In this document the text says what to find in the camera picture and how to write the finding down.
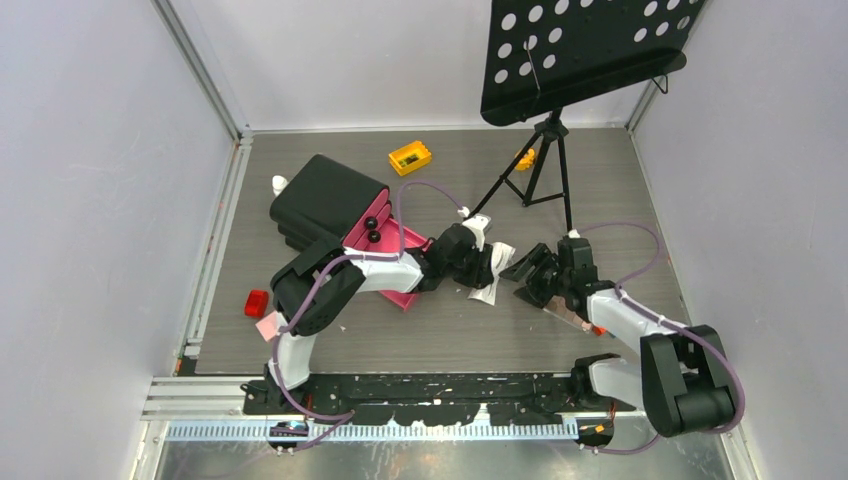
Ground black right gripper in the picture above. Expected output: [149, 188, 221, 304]
[500, 243, 571, 309]

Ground false eyelash card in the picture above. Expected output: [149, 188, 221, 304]
[467, 242, 516, 306]

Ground long eyeshadow palette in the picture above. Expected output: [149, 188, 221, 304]
[543, 296, 593, 333]

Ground black drawer organizer cabinet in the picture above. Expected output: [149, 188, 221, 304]
[269, 154, 391, 251]

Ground white bottle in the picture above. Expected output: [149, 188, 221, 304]
[272, 175, 288, 197]

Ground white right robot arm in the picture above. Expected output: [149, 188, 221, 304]
[500, 236, 745, 437]

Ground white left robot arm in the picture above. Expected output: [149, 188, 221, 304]
[267, 220, 495, 414]

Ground yellow toy object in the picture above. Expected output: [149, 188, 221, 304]
[514, 148, 536, 171]

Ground yellow toy block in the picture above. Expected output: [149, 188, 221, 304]
[388, 141, 432, 177]

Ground black tripod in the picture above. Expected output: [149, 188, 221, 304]
[469, 107, 574, 231]

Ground pink sponge block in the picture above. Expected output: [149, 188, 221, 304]
[255, 311, 286, 342]

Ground red block left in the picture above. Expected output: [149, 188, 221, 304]
[243, 289, 270, 319]

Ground black perforated music stand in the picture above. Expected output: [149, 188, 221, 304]
[480, 1, 705, 127]

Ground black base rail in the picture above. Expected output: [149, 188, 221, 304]
[240, 373, 634, 426]

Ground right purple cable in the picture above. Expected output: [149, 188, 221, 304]
[569, 221, 747, 457]

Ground purple cable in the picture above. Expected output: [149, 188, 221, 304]
[268, 180, 473, 455]
[569, 221, 747, 457]

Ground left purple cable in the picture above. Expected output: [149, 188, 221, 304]
[268, 180, 473, 455]

